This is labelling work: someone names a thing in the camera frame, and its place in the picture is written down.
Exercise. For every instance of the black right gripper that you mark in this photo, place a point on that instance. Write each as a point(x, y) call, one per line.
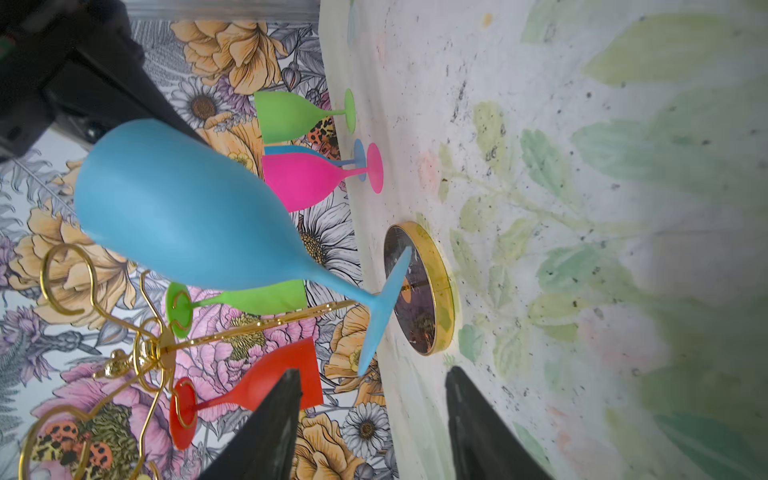
point(73, 66)

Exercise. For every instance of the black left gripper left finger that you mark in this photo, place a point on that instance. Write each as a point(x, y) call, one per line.
point(263, 448)

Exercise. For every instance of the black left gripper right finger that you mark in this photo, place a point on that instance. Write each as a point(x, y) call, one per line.
point(482, 446)

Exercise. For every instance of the red wine glass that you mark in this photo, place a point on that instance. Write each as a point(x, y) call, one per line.
point(252, 389)

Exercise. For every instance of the green wine glass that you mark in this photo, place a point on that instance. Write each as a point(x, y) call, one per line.
point(285, 116)
point(276, 299)

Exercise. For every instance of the pink wine glass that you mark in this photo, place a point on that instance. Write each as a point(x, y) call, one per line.
point(302, 179)

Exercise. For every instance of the gold wire wine glass rack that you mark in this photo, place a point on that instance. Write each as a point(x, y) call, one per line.
point(188, 362)

